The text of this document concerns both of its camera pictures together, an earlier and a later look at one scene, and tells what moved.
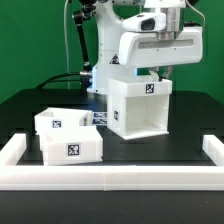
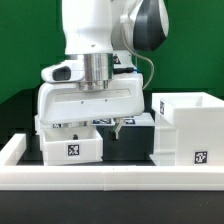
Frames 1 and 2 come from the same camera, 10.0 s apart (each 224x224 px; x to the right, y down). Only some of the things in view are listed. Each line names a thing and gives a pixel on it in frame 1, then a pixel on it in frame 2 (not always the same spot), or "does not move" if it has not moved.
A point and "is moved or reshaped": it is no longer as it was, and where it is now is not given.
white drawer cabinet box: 138,107 is moved or reshaped
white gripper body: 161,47 → 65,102
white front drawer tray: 80,145 does not move
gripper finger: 154,75 → 75,137
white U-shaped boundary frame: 113,178 does not move
